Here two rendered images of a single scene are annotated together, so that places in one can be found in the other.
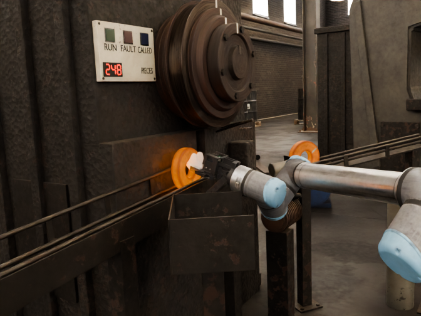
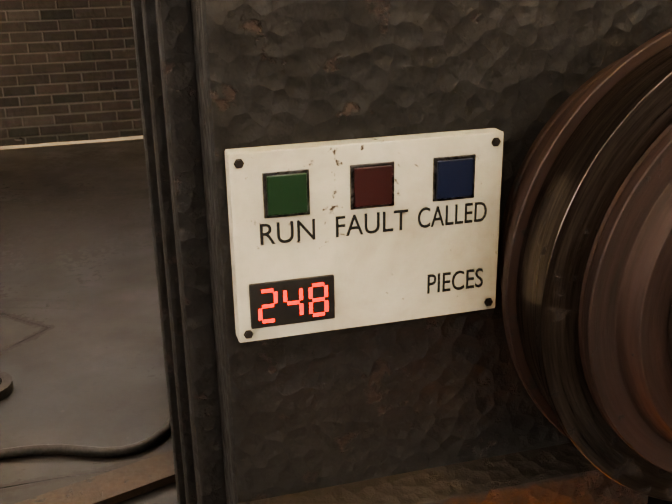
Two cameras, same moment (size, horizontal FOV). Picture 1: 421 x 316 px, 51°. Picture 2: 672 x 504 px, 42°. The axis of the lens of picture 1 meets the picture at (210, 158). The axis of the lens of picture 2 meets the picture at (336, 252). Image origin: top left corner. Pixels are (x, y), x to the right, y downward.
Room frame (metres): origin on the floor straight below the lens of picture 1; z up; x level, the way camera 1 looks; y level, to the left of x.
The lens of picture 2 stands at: (0.87, -0.23, 1.41)
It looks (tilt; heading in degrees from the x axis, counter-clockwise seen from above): 20 degrees down; 41
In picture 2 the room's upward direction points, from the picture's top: 1 degrees counter-clockwise
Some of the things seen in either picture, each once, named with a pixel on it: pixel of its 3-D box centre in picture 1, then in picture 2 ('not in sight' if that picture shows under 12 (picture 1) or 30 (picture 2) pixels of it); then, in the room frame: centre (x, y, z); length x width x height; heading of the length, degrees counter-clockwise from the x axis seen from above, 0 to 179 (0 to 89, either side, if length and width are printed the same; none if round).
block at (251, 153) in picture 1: (242, 168); not in sight; (1.90, -0.14, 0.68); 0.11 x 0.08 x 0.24; 57
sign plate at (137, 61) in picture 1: (126, 53); (369, 234); (1.47, 0.26, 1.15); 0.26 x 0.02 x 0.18; 147
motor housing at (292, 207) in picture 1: (284, 256); not in sight; (1.90, -0.31, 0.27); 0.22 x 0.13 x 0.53; 147
